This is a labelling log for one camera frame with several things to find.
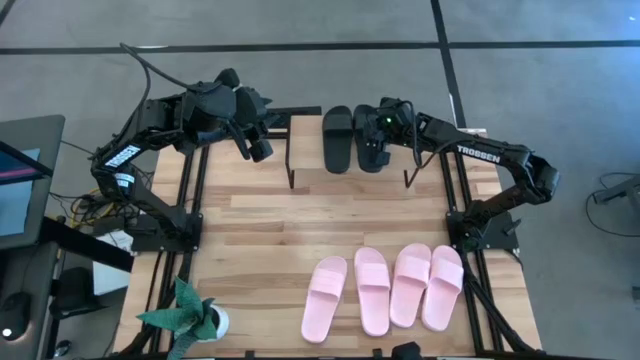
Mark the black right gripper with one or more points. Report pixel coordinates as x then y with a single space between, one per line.
400 125

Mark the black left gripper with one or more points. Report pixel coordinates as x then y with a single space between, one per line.
250 110

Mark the black floor object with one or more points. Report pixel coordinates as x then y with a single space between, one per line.
77 295

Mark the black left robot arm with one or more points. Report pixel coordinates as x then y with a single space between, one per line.
122 156

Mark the black slide sandal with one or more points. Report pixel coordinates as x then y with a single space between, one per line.
362 164
337 150

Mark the wooden shelf with black legs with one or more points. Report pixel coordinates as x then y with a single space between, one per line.
307 145

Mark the pink slide sandal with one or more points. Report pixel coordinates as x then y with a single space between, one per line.
372 295
322 300
410 287
442 290

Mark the green plant in white pot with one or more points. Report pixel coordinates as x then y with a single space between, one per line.
192 312

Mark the white box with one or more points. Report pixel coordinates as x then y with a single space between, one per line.
112 280

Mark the black aluminium table frame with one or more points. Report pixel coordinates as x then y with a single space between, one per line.
204 170

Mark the grey stand foot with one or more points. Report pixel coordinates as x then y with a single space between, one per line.
620 190

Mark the dark grey desk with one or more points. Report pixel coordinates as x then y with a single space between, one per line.
75 242

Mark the black computer mouse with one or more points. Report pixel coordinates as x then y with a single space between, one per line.
15 312

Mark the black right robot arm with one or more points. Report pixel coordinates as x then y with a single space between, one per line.
477 154

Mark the black computer monitor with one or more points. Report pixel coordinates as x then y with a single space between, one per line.
30 135

